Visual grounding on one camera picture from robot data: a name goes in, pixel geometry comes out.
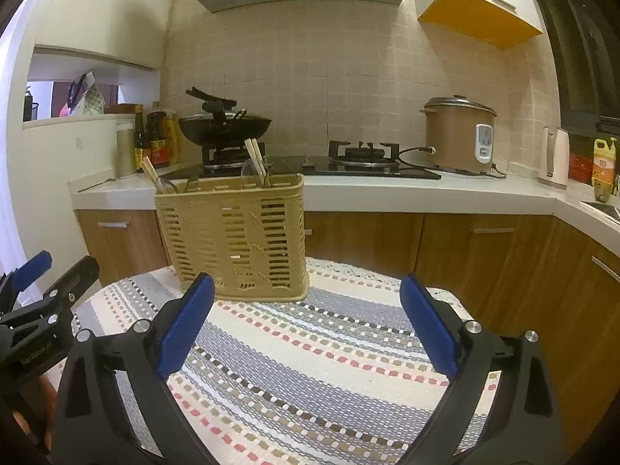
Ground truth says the wooden chopstick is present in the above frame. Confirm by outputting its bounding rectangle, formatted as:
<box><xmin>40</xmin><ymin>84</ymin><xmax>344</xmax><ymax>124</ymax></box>
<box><xmin>141</xmin><ymin>155</ymin><xmax>167</xmax><ymax>194</ymax></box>
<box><xmin>244</xmin><ymin>139</ymin><xmax>268</xmax><ymax>187</ymax></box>

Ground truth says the clear spoon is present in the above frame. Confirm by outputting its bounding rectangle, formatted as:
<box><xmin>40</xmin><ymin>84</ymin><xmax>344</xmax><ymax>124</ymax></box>
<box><xmin>241</xmin><ymin>158</ymin><xmax>264</xmax><ymax>187</ymax></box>

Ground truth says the white kitchen countertop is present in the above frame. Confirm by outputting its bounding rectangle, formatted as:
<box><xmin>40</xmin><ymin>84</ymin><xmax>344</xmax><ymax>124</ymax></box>
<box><xmin>68</xmin><ymin>170</ymin><xmax>619</xmax><ymax>254</ymax></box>

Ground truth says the left hand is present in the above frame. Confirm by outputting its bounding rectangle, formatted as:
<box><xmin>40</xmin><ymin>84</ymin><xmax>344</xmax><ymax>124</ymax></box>
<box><xmin>10</xmin><ymin>374</ymin><xmax>58</xmax><ymax>453</ymax></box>

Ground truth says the white canister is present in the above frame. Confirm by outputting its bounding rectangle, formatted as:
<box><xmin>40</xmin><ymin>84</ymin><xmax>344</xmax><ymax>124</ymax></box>
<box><xmin>115</xmin><ymin>122</ymin><xmax>136</xmax><ymax>177</ymax></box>

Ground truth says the dark soy sauce bottle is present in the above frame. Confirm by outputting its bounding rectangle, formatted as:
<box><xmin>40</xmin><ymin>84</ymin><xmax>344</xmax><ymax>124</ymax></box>
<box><xmin>133</xmin><ymin>104</ymin><xmax>152</xmax><ymax>173</ymax></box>

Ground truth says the yellow condiment bottle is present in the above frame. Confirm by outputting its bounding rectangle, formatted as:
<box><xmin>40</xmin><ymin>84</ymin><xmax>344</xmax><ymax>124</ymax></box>
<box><xmin>166</xmin><ymin>110</ymin><xmax>182</xmax><ymax>165</ymax></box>

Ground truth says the striped woven table mat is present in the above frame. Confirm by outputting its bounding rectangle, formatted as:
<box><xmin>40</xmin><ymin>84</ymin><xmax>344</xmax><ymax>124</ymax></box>
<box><xmin>45</xmin><ymin>255</ymin><xmax>503</xmax><ymax>465</ymax></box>

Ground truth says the beige plastic utensil basket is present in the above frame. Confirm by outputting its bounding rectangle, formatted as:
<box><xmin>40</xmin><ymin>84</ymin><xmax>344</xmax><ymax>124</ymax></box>
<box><xmin>155</xmin><ymin>173</ymin><xmax>309</xmax><ymax>302</ymax></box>

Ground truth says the black wok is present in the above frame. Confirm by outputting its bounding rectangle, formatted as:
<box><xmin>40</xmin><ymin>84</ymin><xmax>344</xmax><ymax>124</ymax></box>
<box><xmin>179</xmin><ymin>87</ymin><xmax>271</xmax><ymax>147</ymax></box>

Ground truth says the steel sink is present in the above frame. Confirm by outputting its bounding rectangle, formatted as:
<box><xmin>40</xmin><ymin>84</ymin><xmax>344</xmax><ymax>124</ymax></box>
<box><xmin>580</xmin><ymin>201</ymin><xmax>620</xmax><ymax>226</ymax></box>

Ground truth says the yellow oil bottle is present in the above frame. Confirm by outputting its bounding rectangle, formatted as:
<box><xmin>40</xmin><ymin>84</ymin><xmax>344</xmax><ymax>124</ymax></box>
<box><xmin>592</xmin><ymin>136</ymin><xmax>617</xmax><ymax>204</ymax></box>

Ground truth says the white electric kettle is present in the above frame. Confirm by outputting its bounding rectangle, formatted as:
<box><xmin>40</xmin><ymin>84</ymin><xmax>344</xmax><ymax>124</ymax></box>
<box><xmin>537</xmin><ymin>126</ymin><xmax>570</xmax><ymax>189</ymax></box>

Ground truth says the brown rice cooker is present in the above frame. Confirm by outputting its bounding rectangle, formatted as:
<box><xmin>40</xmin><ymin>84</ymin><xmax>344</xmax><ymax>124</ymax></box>
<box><xmin>421</xmin><ymin>95</ymin><xmax>497</xmax><ymax>175</ymax></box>

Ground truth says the yellow wall cabinet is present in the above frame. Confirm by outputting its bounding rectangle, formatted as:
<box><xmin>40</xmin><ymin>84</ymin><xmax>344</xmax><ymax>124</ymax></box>
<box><xmin>415</xmin><ymin>0</ymin><xmax>544</xmax><ymax>48</ymax></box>

